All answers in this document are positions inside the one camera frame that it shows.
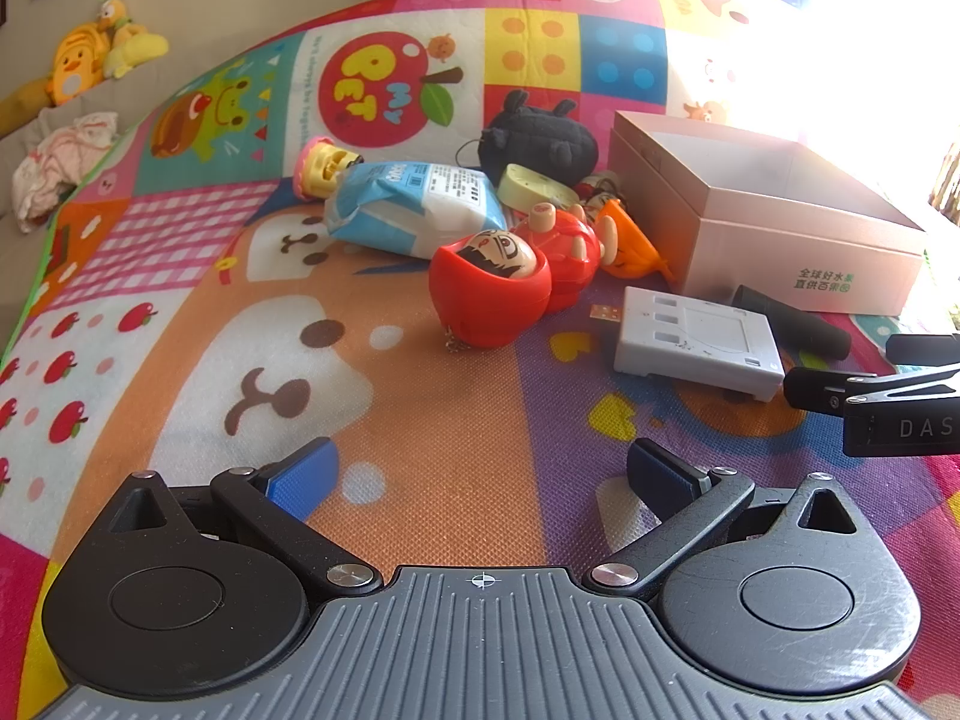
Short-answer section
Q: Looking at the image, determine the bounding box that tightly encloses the pile of pale cloth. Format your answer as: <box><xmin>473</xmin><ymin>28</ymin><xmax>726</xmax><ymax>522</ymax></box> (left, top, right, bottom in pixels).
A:
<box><xmin>11</xmin><ymin>111</ymin><xmax>121</xmax><ymax>233</ymax></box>

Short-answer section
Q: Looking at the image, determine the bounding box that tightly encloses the yellow plush toy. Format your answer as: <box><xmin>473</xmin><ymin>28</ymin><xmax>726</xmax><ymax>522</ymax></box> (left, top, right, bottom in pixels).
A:
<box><xmin>96</xmin><ymin>0</ymin><xmax>170</xmax><ymax>80</ymax></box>

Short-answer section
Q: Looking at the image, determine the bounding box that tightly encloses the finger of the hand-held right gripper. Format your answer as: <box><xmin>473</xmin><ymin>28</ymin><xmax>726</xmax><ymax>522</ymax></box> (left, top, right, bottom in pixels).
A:
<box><xmin>885</xmin><ymin>333</ymin><xmax>960</xmax><ymax>370</ymax></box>
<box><xmin>784</xmin><ymin>361</ymin><xmax>960</xmax><ymax>415</ymax></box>

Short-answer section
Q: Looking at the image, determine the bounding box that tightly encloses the blue white soft packet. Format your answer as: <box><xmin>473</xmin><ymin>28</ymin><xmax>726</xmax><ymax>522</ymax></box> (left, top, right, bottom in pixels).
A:
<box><xmin>322</xmin><ymin>160</ymin><xmax>511</xmax><ymax>261</ymax></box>

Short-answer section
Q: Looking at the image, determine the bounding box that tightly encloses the black foam cylinder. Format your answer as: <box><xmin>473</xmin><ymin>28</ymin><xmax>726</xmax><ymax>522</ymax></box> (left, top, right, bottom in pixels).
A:
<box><xmin>731</xmin><ymin>284</ymin><xmax>852</xmax><ymax>361</ymax></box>

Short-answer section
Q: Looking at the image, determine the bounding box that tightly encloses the yellow pink toy camera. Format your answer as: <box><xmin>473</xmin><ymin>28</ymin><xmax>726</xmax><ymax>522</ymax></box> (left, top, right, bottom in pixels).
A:
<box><xmin>497</xmin><ymin>163</ymin><xmax>578</xmax><ymax>212</ymax></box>

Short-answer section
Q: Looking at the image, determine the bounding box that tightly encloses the orange plastic toy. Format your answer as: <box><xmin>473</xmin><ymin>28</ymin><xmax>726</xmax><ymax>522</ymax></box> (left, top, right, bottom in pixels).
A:
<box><xmin>589</xmin><ymin>197</ymin><xmax>680</xmax><ymax>287</ymax></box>

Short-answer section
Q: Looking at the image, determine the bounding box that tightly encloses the beige sofa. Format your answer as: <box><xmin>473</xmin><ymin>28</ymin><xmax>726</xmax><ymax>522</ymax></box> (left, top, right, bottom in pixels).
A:
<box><xmin>0</xmin><ymin>52</ymin><xmax>173</xmax><ymax>346</ymax></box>

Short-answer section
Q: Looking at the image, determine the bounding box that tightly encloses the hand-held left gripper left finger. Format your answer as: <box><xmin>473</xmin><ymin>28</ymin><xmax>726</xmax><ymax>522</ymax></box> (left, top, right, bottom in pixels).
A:
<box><xmin>112</xmin><ymin>436</ymin><xmax>383</xmax><ymax>597</ymax></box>

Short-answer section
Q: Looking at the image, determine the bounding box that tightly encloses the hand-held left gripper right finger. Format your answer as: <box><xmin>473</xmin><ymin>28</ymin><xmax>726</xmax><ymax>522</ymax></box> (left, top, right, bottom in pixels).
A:
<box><xmin>589</xmin><ymin>436</ymin><xmax>871</xmax><ymax>601</ymax></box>

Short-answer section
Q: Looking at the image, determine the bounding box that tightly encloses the colourful printed play mat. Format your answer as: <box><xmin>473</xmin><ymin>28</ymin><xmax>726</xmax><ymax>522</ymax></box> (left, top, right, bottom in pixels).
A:
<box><xmin>0</xmin><ymin>0</ymin><xmax>960</xmax><ymax>720</ymax></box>

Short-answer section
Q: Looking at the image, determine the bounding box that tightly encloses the pink cardboard box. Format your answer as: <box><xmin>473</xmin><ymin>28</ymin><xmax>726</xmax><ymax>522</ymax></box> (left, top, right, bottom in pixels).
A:
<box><xmin>607</xmin><ymin>109</ymin><xmax>931</xmax><ymax>317</ymax></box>

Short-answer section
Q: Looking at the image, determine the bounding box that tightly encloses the black plush toy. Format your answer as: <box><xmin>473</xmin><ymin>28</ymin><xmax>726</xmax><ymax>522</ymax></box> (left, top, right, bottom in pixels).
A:
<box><xmin>478</xmin><ymin>88</ymin><xmax>599</xmax><ymax>188</ymax></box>

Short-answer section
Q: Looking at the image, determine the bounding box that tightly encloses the red round figure toy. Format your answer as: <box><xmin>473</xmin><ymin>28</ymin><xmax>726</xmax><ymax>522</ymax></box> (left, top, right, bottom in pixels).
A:
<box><xmin>510</xmin><ymin>202</ymin><xmax>603</xmax><ymax>314</ymax></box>

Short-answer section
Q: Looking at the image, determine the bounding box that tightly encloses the orange striped duck plush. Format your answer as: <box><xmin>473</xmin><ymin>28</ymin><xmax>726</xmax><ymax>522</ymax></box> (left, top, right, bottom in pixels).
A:
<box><xmin>46</xmin><ymin>21</ymin><xmax>113</xmax><ymax>106</ymax></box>

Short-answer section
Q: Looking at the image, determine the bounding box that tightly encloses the red daruma doll toy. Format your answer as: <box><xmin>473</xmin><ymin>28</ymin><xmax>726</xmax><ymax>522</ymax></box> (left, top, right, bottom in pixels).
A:
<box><xmin>429</xmin><ymin>227</ymin><xmax>554</xmax><ymax>350</ymax></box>

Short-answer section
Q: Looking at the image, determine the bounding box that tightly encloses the pink yellow plastic toy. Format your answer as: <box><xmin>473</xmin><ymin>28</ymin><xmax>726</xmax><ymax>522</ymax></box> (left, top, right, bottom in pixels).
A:
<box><xmin>294</xmin><ymin>135</ymin><xmax>365</xmax><ymax>202</ymax></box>

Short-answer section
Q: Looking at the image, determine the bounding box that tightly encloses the grey white device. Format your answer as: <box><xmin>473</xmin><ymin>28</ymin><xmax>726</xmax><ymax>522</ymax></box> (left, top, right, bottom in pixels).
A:
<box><xmin>613</xmin><ymin>286</ymin><xmax>785</xmax><ymax>403</ymax></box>

